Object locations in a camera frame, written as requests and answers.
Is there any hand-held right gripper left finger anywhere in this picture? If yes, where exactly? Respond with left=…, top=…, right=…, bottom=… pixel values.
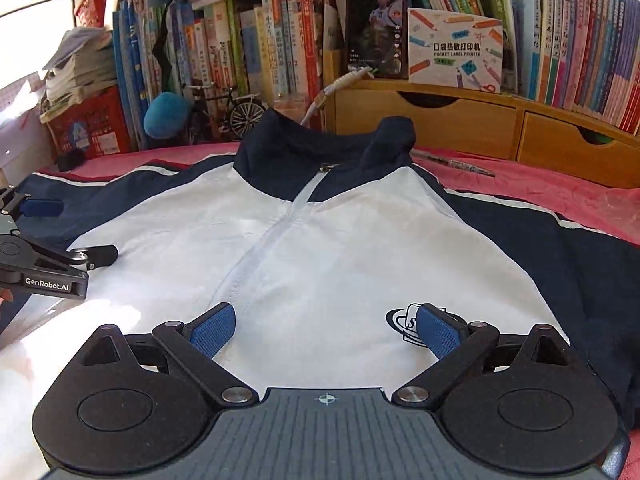
left=81, top=303, right=259, bottom=407

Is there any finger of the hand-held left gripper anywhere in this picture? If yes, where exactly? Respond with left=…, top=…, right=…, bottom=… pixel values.
left=65, top=244, right=119, bottom=270
left=0, top=187, right=65, bottom=218

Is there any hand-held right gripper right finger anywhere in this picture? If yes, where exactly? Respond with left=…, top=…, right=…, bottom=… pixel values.
left=393, top=304, right=571, bottom=406

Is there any navy and white jacket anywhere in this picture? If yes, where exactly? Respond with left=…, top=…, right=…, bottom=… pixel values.
left=0, top=109, right=640, bottom=480

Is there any red plastic crate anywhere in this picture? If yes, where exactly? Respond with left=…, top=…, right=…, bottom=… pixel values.
left=40, top=85, right=133, bottom=158

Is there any stack of papers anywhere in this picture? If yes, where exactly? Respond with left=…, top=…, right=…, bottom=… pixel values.
left=40, top=27, right=118, bottom=121

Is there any blue round plush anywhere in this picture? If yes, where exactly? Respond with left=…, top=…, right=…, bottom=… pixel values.
left=143, top=92, right=193, bottom=138

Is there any clear gel pen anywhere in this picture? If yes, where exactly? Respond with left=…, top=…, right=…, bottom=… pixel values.
left=412, top=152, right=496, bottom=178

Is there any wooden organizer drawer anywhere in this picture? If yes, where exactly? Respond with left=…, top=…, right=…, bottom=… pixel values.
left=332, top=89, right=518, bottom=158
left=517, top=110, right=640, bottom=175

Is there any black model bicycle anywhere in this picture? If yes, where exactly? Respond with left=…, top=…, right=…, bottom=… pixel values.
left=182, top=82, right=268, bottom=143

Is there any red plastic basket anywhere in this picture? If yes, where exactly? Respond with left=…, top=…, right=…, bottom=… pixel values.
left=75, top=0, right=111, bottom=28

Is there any row of thick upright books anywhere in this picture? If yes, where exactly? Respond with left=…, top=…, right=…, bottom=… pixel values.
left=112, top=0, right=341, bottom=153

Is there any wooden desk organizer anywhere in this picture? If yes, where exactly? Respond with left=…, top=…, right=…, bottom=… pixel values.
left=322, top=50, right=640, bottom=176

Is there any white pencil-print box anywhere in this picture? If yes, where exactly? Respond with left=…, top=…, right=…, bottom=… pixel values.
left=407, top=7, right=503, bottom=93

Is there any row of thin colourful books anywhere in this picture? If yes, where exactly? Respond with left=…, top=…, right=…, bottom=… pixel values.
left=327, top=0, right=640, bottom=136

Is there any smartphone in red case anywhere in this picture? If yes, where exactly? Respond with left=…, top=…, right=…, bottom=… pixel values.
left=346, top=0, right=410, bottom=80

